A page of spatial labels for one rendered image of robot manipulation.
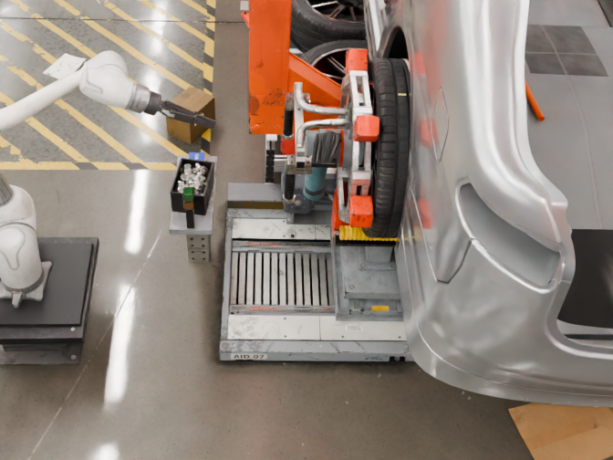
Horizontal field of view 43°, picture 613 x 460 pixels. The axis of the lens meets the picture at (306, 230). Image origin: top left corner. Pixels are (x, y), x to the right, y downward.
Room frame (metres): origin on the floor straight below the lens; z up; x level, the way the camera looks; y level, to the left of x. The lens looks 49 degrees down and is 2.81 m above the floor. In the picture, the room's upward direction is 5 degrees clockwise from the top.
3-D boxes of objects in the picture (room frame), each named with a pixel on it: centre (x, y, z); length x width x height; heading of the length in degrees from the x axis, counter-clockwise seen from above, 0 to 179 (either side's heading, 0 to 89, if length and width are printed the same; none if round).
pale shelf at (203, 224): (2.22, 0.48, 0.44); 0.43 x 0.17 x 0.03; 6
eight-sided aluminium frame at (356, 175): (2.13, -0.14, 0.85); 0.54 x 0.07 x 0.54; 6
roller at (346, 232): (2.02, -0.25, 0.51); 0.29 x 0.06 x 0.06; 96
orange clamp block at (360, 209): (1.82, -0.18, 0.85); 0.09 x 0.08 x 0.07; 6
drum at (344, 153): (2.13, -0.07, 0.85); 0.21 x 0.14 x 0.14; 96
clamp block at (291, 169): (1.95, 0.04, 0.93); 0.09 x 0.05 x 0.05; 96
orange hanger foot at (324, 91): (2.64, -0.12, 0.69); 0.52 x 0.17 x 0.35; 96
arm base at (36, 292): (1.76, 1.08, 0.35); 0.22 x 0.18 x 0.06; 4
